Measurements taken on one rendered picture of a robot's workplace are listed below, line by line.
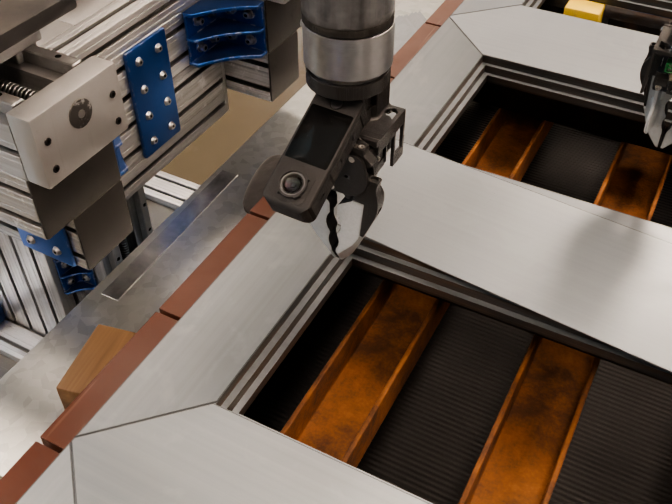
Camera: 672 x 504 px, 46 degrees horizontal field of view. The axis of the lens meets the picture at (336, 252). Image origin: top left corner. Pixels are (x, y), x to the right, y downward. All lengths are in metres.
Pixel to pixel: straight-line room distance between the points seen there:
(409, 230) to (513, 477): 0.29
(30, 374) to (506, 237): 0.59
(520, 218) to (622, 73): 0.38
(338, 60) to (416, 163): 0.38
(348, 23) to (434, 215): 0.36
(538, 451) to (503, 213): 0.27
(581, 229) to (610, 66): 0.38
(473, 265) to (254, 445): 0.31
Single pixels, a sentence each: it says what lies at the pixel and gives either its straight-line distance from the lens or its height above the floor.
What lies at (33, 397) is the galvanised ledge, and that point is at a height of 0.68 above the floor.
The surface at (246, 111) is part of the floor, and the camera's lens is 2.64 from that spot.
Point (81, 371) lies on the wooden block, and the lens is 0.96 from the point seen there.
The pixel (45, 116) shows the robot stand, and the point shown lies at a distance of 0.88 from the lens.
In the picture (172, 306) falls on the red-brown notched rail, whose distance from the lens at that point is 0.86.
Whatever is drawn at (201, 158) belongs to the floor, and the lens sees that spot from 2.45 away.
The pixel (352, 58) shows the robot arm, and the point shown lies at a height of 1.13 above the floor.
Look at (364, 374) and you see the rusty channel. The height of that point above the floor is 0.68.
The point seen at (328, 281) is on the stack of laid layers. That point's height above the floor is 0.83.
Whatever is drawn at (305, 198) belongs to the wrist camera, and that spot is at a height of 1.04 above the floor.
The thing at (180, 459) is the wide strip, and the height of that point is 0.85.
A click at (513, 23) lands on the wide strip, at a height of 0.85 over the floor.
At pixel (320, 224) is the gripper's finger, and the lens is 0.77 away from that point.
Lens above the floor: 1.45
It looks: 44 degrees down
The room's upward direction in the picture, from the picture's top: straight up
